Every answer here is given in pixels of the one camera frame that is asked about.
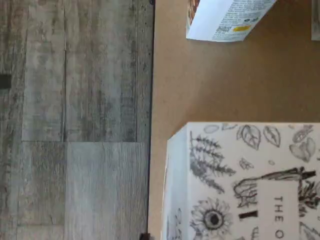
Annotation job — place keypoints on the white yellow purely elizabeth box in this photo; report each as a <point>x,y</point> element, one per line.
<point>316,20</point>
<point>225,20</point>

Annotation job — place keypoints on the white box yellow strip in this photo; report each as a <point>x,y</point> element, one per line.
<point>237,162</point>

